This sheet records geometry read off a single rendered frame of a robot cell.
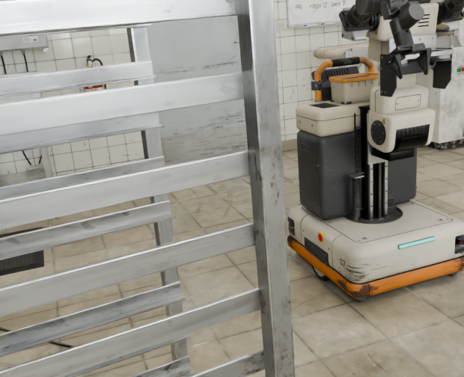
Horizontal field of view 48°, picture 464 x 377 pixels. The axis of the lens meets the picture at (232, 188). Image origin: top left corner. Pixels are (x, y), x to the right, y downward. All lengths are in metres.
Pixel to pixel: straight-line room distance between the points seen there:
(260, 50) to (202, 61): 4.15
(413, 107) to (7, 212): 1.94
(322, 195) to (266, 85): 1.90
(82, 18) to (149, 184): 0.18
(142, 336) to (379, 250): 1.74
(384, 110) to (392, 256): 0.61
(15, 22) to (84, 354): 0.35
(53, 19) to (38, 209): 0.18
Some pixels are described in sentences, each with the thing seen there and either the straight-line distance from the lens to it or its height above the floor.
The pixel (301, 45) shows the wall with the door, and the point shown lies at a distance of 5.04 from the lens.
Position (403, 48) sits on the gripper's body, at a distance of 1.87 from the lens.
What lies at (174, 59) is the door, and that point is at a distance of 4.65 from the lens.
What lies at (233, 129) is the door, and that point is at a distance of 4.87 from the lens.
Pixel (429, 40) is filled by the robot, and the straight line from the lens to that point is 2.28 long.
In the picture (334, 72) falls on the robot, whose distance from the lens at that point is 2.71.
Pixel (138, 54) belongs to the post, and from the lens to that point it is 0.99.
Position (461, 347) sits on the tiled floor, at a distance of 2.19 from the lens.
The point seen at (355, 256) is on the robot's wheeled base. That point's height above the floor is 0.25.
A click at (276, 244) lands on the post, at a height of 0.95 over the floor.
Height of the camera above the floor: 1.21
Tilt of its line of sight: 17 degrees down
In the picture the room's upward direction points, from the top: 5 degrees counter-clockwise
